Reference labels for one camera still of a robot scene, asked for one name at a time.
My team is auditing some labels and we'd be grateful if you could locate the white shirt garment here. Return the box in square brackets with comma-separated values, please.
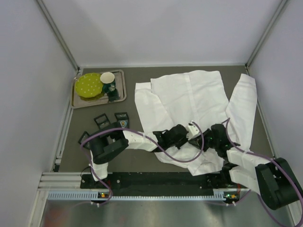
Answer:
[134, 69, 258, 177]

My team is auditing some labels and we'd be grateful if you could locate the round clear blue brooch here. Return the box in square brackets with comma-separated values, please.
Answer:
[120, 121, 128, 128]

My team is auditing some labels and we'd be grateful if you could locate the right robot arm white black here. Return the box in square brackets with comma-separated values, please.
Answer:
[187, 122, 303, 210]

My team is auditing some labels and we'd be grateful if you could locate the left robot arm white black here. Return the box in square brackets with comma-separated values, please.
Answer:
[87, 123, 189, 182]

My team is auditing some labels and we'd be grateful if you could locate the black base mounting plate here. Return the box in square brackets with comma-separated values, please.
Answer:
[80, 172, 241, 197]

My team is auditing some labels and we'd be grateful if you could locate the silver metal tray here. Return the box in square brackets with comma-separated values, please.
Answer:
[70, 70, 127, 109]

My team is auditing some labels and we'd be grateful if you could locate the white cup dark base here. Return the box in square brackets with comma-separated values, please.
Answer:
[100, 72, 116, 93]

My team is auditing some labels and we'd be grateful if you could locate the green polka dot plate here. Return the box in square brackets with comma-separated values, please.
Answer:
[74, 73, 104, 98]

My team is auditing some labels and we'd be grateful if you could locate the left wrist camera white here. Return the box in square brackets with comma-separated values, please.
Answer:
[186, 121, 201, 140]

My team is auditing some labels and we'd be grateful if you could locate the black square frame right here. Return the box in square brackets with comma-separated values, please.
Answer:
[114, 112, 129, 128]

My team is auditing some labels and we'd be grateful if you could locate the black square frame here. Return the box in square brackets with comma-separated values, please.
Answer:
[114, 112, 129, 128]
[78, 131, 90, 150]
[94, 113, 111, 129]

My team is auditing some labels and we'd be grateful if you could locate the black square frame left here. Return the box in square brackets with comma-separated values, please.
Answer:
[94, 113, 111, 129]

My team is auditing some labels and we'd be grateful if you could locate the grey slotted cable duct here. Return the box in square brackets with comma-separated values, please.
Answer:
[47, 191, 242, 201]

